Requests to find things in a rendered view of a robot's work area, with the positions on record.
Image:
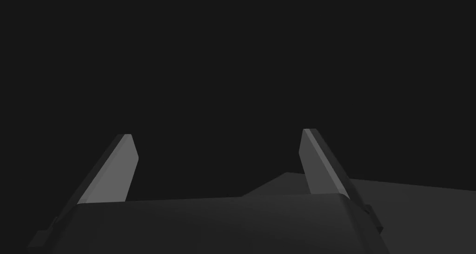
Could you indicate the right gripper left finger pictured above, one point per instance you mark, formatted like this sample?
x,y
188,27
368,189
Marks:
x,y
111,176

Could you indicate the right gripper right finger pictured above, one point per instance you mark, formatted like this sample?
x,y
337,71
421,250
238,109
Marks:
x,y
320,168

